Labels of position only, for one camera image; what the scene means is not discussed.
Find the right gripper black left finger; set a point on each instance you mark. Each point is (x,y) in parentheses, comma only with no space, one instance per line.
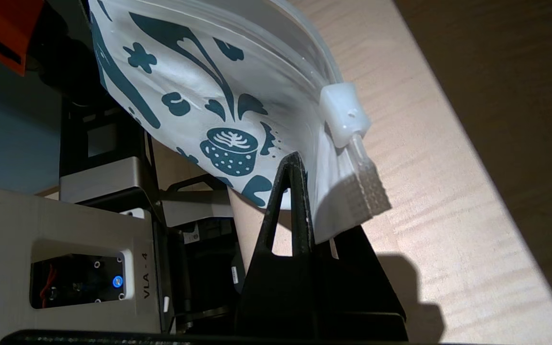
(276,287)

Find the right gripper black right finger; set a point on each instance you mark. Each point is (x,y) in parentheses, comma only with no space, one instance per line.
(367,297)

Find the white zip pouch blue horse print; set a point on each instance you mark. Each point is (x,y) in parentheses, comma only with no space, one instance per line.
(209,72)

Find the grey robot base chassis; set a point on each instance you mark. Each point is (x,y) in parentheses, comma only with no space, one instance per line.
(41,230)

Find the black robot torso column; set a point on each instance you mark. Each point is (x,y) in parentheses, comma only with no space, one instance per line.
(74,124)

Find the orange robot torso panel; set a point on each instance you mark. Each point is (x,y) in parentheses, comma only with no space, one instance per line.
(3,28)

